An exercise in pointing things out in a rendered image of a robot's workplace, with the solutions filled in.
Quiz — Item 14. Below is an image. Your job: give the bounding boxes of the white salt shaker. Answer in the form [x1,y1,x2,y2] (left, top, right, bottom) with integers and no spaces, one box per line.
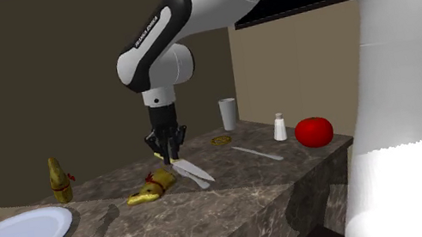
[270,112,290,143]

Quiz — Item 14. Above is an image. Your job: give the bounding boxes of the yellow handled scissors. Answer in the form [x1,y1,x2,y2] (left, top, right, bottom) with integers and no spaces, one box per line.
[153,144,217,198]

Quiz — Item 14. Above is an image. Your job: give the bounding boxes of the gold round disc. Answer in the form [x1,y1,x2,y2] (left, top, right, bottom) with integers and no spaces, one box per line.
[209,133,234,148]

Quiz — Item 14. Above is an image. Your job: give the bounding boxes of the gold rabbit figure upright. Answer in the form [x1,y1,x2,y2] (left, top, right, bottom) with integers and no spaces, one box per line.
[45,154,80,206]

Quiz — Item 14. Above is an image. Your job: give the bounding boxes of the white cup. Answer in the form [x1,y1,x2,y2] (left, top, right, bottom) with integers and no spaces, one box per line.
[217,96,242,133]

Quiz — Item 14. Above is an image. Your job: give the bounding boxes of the white table knife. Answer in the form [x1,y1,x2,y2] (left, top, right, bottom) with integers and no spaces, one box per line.
[230,137,285,169]

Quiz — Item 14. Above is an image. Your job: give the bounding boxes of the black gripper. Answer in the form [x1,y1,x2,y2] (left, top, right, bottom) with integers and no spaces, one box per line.
[139,100,193,168]

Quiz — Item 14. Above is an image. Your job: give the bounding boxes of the gold rabbit figure lying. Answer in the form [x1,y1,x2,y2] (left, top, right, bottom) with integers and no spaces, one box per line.
[122,165,180,207]

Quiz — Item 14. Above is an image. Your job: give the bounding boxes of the red tomato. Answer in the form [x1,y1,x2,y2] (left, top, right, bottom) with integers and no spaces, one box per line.
[292,113,337,152]

